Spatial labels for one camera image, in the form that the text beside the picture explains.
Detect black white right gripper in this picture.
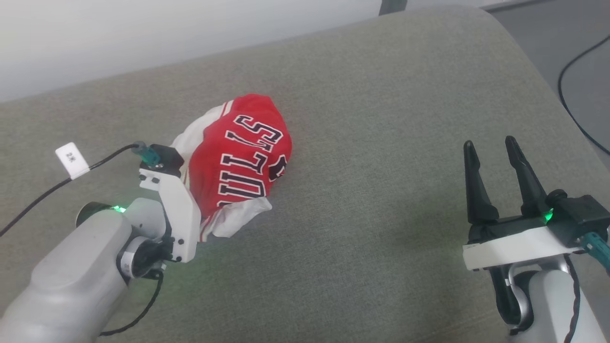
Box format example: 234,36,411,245
462,136,585,271

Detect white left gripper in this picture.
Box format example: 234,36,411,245
138,167,202,263

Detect red and white basketball jersey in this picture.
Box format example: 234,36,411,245
170,93,292,242

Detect grey-green fabric sofa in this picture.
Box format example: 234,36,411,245
0,5,610,343

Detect dark grey furniture leg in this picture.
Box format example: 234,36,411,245
379,0,408,16

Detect thin black cable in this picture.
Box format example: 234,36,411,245
98,272,165,337
564,257,583,343
0,142,146,237

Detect black floor cable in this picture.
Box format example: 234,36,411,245
557,36,610,156

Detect white cable tag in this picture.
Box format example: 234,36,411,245
55,142,91,180

